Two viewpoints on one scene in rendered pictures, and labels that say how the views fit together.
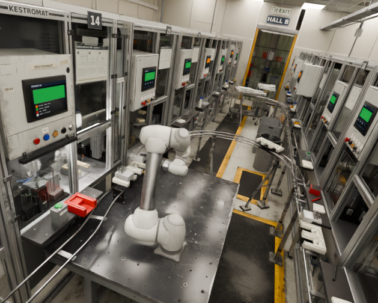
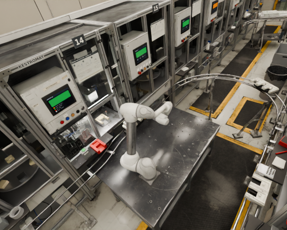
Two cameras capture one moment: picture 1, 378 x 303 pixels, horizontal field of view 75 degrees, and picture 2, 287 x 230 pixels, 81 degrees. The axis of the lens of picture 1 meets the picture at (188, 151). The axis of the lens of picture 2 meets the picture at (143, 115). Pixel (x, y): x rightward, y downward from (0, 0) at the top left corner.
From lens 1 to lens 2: 0.83 m
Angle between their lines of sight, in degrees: 32
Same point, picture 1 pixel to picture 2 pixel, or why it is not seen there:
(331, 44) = not seen: outside the picture
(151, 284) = (131, 196)
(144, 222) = (128, 161)
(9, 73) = (32, 97)
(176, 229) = (145, 169)
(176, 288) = (144, 202)
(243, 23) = not seen: outside the picture
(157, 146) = (129, 118)
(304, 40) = not seen: outside the picture
